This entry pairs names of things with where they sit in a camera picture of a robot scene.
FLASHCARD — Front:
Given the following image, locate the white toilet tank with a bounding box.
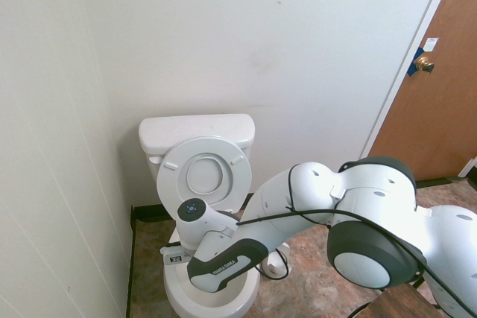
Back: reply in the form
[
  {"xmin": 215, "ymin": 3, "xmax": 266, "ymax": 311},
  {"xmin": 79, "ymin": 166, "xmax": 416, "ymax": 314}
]
[{"xmin": 138, "ymin": 113, "xmax": 257, "ymax": 200}]

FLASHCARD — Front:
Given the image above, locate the white toilet seat and lid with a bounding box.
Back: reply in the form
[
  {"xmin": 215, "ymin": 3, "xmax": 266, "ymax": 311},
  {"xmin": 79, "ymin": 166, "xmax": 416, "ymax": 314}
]
[{"xmin": 156, "ymin": 136, "xmax": 254, "ymax": 219}]

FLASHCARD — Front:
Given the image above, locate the white toilet bowl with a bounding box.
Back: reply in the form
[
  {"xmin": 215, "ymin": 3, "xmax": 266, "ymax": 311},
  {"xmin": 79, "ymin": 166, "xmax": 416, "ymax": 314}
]
[{"xmin": 162, "ymin": 217, "xmax": 262, "ymax": 318}]

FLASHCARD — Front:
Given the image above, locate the white brush holder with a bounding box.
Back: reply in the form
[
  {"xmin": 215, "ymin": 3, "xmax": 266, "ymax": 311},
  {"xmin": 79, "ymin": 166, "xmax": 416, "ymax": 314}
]
[{"xmin": 262, "ymin": 244, "xmax": 292, "ymax": 280}]

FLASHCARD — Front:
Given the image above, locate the blue tape strip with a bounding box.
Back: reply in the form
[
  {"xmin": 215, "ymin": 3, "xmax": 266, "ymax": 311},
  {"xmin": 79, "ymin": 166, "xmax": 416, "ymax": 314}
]
[{"xmin": 407, "ymin": 46, "xmax": 429, "ymax": 77}]

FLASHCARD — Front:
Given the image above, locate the brass door knob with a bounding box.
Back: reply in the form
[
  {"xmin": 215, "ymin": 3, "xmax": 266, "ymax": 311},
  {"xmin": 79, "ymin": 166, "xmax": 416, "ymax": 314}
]
[{"xmin": 414, "ymin": 54, "xmax": 436, "ymax": 74}]

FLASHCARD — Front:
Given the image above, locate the brown wooden door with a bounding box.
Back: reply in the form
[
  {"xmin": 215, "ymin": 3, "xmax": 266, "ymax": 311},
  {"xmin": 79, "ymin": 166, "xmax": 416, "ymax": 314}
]
[{"xmin": 366, "ymin": 0, "xmax": 477, "ymax": 182}]

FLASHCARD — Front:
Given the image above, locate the white paper label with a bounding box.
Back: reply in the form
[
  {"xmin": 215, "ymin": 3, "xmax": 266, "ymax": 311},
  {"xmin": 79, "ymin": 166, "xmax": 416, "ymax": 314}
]
[{"xmin": 422, "ymin": 36, "xmax": 440, "ymax": 53}]

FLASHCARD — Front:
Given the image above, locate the brown wooden table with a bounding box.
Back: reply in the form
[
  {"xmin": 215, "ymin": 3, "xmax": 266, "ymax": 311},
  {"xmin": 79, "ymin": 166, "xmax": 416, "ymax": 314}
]
[{"xmin": 366, "ymin": 282, "xmax": 449, "ymax": 318}]

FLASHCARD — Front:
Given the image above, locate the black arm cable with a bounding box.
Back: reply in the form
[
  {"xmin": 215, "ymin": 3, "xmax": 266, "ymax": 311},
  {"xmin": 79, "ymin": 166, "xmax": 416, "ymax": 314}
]
[{"xmin": 235, "ymin": 163, "xmax": 477, "ymax": 318}]

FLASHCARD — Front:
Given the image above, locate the white door frame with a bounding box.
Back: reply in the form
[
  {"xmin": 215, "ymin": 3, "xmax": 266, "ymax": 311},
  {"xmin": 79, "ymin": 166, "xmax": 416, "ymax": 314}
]
[{"xmin": 358, "ymin": 0, "xmax": 464, "ymax": 159}]

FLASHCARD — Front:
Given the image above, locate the black floor cable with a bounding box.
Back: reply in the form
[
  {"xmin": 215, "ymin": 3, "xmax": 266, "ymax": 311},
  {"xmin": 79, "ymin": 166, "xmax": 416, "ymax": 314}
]
[{"xmin": 349, "ymin": 300, "xmax": 374, "ymax": 318}]

